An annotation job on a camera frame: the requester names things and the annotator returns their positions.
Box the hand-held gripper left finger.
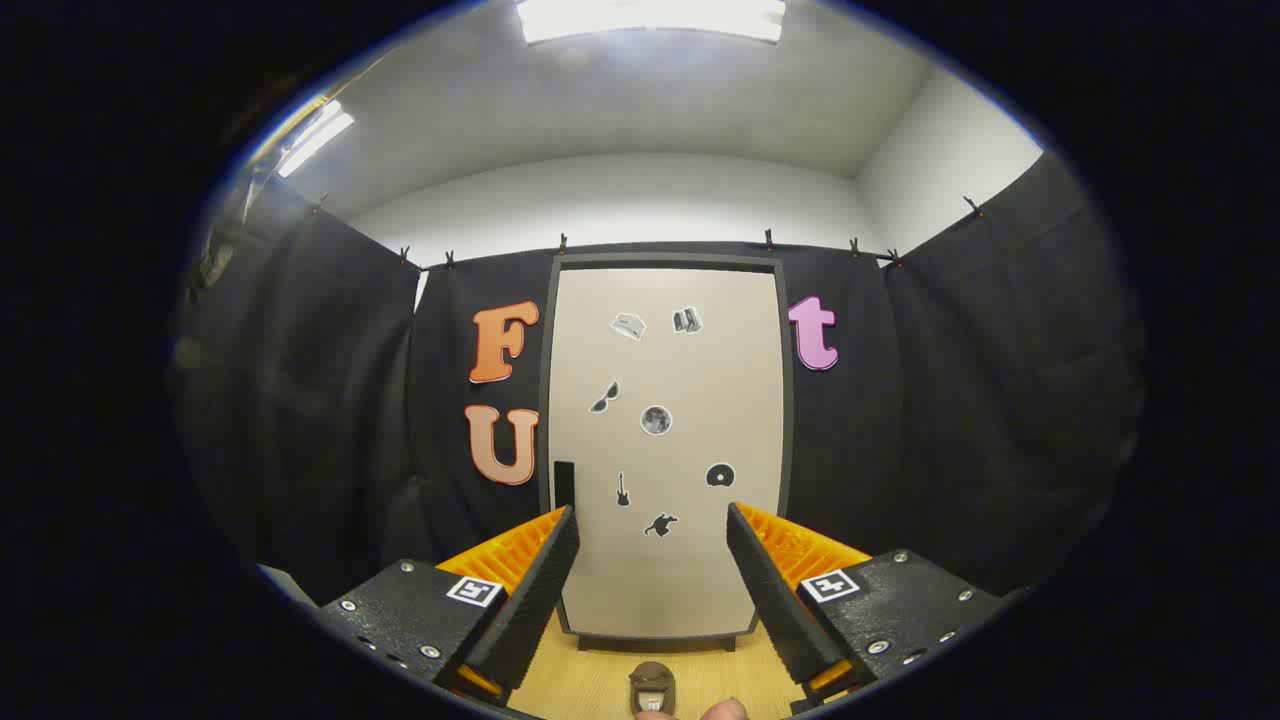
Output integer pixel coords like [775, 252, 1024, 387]
[318, 504, 582, 709]

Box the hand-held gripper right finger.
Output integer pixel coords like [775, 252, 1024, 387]
[725, 501, 1006, 715]

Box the brown fuzzy shoe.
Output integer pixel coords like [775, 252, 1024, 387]
[628, 661, 678, 717]

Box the grey shoe cabinet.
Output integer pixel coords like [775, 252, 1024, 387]
[538, 253, 796, 653]

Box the black backdrop cloth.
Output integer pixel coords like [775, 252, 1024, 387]
[175, 150, 1146, 611]

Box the row of black clips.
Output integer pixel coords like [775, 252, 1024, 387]
[310, 195, 986, 271]

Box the narrow ceiling light panel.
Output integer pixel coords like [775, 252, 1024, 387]
[275, 98, 356, 179]

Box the large ceiling light panel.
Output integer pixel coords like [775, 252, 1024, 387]
[516, 0, 787, 45]

